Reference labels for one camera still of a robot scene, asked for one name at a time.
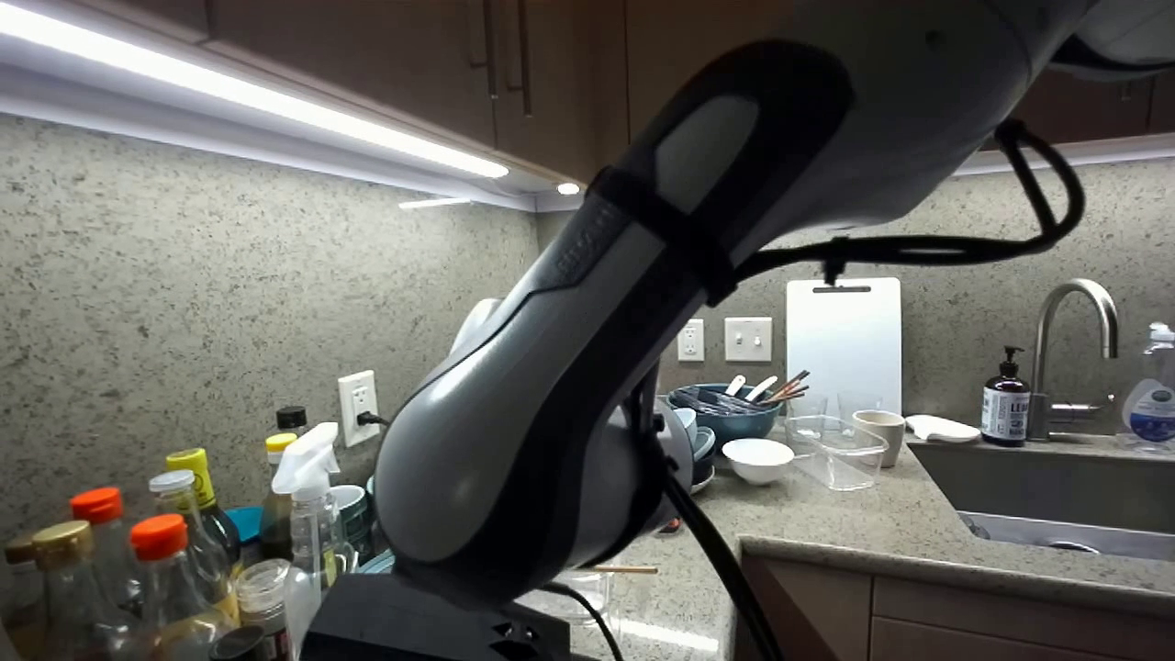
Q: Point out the dark blue bowl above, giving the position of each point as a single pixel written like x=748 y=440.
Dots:
x=727 y=416

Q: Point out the brown upper wall cabinets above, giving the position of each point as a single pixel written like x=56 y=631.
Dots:
x=367 y=50

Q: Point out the wide white wall switch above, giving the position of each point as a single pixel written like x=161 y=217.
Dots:
x=748 y=341

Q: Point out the dark jar with pale lid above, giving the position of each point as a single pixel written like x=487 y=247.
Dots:
x=262 y=593

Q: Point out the grey glass jar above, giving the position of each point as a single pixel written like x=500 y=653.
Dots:
x=350 y=511

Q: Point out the clear plastic container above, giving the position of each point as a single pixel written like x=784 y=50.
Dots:
x=838 y=462

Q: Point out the clear white cap bottle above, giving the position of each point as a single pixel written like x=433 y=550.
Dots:
x=171 y=485

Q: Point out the small white bowl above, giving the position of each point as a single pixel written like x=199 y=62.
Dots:
x=756 y=462

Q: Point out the silver kitchen faucet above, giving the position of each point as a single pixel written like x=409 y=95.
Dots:
x=1083 y=297

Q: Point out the steel kitchen sink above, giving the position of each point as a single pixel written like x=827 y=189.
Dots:
x=1052 y=498

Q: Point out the white cup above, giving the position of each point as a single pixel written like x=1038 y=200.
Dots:
x=883 y=431

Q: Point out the white cloth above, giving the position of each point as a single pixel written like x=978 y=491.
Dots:
x=942 y=428

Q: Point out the white clear spray bottle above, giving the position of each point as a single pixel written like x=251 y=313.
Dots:
x=308 y=502

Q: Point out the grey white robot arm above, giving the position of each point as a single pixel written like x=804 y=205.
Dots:
x=553 y=369

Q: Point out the dark soap dispenser bottle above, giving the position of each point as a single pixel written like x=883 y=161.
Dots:
x=1006 y=407

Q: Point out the under cabinet light strip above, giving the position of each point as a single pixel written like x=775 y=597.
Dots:
x=245 y=95
x=1104 y=155

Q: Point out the spray bottle with blue liquid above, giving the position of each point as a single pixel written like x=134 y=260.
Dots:
x=1153 y=407

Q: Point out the brown lower cabinet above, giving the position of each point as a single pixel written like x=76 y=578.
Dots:
x=957 y=619

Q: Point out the white cutting board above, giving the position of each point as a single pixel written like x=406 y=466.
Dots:
x=844 y=345

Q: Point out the narrow white wall switch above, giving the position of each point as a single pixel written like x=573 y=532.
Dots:
x=693 y=341

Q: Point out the yellow cap dark bottle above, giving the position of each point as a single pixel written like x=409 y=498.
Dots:
x=193 y=468

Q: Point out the white wall outlet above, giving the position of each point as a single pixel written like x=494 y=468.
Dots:
x=357 y=398

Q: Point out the orange cap bottle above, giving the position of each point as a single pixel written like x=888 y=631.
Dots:
x=98 y=507
x=158 y=545

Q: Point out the small yellow cap bottle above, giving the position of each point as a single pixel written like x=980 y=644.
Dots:
x=279 y=449

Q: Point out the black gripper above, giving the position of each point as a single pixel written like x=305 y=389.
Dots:
x=416 y=625

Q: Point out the black cap bottle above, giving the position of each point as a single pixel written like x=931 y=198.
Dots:
x=292 y=420

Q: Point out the wooden chopstick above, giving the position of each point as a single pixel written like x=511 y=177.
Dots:
x=625 y=570

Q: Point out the gold cap bottle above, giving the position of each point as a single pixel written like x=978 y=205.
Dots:
x=56 y=573

